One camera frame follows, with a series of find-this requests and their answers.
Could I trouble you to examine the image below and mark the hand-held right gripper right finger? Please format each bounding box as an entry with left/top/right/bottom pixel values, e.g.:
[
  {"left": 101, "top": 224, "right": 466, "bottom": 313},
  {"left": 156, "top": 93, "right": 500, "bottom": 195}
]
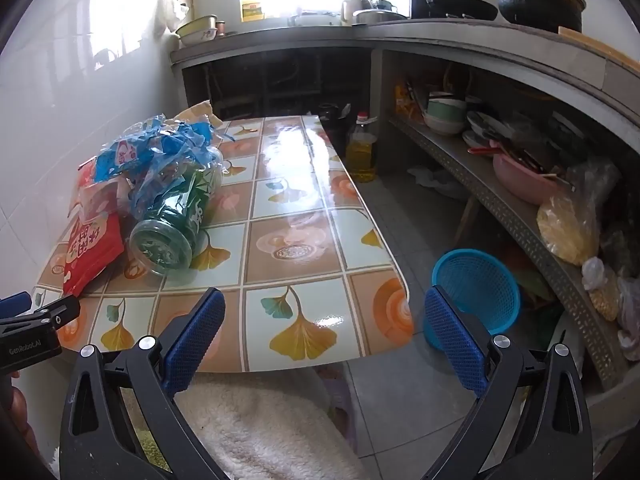
[{"left": 422, "top": 285, "right": 593, "bottom": 480}]

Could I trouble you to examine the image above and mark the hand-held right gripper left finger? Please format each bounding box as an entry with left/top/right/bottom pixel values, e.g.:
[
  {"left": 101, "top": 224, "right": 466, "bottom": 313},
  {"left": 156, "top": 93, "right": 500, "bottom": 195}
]
[{"left": 59, "top": 287, "right": 228, "bottom": 480}]

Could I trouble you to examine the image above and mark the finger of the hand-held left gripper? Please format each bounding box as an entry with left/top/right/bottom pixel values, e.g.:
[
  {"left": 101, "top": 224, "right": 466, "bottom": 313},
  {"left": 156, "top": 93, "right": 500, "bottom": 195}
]
[
  {"left": 0, "top": 292, "right": 32, "bottom": 317},
  {"left": 0, "top": 296, "right": 81, "bottom": 342}
]

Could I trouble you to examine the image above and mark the blue plastic basket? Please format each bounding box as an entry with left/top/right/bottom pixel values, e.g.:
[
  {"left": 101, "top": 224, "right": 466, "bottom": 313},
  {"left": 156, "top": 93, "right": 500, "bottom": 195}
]
[{"left": 424, "top": 248, "right": 522, "bottom": 356}]

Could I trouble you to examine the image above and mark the red snack bag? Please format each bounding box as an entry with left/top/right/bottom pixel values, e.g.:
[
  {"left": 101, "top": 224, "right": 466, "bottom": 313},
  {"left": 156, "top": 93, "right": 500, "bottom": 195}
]
[{"left": 62, "top": 157, "right": 126, "bottom": 297}]

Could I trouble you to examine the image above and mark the green plastic bottle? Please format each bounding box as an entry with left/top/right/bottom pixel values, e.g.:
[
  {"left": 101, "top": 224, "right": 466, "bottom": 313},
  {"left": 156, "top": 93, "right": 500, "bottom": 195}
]
[{"left": 129, "top": 147, "right": 236, "bottom": 277}]

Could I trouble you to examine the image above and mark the person's left hand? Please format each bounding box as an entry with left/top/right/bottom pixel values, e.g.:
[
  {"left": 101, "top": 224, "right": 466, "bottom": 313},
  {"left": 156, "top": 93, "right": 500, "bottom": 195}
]
[{"left": 10, "top": 370, "right": 40, "bottom": 456}]

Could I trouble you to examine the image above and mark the bag of peanuts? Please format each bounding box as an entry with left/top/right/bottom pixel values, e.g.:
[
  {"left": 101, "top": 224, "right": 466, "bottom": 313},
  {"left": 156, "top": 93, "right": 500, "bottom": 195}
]
[{"left": 582, "top": 257, "right": 623, "bottom": 322}]

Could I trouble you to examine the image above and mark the bag of yellow food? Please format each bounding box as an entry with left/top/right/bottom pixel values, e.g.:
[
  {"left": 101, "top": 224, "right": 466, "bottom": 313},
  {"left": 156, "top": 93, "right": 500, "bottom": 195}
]
[{"left": 536, "top": 160, "right": 621, "bottom": 267}]

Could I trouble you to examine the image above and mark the white rag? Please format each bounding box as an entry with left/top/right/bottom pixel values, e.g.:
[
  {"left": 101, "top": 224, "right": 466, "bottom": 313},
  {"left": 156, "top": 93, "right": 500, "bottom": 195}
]
[{"left": 407, "top": 165, "right": 466, "bottom": 201}]

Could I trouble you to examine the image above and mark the pink plastic basin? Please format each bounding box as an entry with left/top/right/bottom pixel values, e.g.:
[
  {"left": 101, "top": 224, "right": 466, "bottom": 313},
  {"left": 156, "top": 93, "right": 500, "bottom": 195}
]
[{"left": 492, "top": 152, "right": 561, "bottom": 206}]

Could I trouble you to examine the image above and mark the blue plastic bag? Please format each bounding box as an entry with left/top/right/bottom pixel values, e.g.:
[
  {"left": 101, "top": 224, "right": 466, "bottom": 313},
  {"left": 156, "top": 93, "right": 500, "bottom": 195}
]
[{"left": 95, "top": 115, "right": 236, "bottom": 221}]

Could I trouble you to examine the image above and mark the cooking oil bottle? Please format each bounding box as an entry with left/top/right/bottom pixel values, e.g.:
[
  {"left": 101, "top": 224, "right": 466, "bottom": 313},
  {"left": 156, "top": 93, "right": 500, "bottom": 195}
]
[{"left": 346, "top": 111, "right": 379, "bottom": 184}]

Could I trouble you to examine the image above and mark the stack of white plates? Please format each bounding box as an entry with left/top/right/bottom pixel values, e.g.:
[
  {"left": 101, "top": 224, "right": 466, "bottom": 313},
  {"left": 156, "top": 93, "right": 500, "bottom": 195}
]
[{"left": 464, "top": 110, "right": 506, "bottom": 148}]

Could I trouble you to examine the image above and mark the green white bowl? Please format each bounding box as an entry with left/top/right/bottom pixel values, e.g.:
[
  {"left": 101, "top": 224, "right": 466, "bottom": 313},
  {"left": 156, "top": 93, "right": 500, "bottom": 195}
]
[{"left": 422, "top": 91, "right": 468, "bottom": 136}]

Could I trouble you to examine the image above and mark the beige bag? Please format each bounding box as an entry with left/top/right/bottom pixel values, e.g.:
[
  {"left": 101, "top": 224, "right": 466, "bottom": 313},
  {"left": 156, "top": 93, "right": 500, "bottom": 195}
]
[{"left": 172, "top": 100, "right": 226, "bottom": 128}]

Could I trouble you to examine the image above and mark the dark container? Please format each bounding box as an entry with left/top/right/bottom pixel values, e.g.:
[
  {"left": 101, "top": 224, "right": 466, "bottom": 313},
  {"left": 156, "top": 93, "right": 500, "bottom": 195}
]
[{"left": 317, "top": 102, "right": 353, "bottom": 158}]

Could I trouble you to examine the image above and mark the orange snack packet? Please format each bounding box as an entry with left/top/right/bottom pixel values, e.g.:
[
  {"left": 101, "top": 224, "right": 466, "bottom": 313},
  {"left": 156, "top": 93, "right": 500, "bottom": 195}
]
[{"left": 394, "top": 82, "right": 426, "bottom": 121}]

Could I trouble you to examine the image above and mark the concrete counter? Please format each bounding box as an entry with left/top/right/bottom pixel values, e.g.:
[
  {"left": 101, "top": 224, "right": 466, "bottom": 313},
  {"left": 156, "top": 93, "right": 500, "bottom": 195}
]
[{"left": 170, "top": 17, "right": 640, "bottom": 128}]

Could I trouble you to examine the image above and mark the hanging plastic bag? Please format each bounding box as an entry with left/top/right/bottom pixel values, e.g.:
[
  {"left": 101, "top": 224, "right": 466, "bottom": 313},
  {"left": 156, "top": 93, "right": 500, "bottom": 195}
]
[{"left": 159, "top": 0, "right": 192, "bottom": 36}]

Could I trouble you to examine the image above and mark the black wok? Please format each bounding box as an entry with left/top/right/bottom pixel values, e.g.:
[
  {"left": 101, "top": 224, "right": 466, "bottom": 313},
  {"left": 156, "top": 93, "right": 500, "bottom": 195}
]
[{"left": 382, "top": 0, "right": 499, "bottom": 21}]

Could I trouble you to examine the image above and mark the metal pot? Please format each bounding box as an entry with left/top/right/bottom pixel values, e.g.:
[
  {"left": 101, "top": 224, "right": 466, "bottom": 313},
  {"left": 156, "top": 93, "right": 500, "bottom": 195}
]
[{"left": 352, "top": 7, "right": 407, "bottom": 26}]

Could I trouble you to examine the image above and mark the white kettle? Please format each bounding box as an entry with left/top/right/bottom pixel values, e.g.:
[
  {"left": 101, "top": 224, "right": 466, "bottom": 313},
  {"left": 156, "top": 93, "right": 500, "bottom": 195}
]
[{"left": 341, "top": 0, "right": 373, "bottom": 26}]

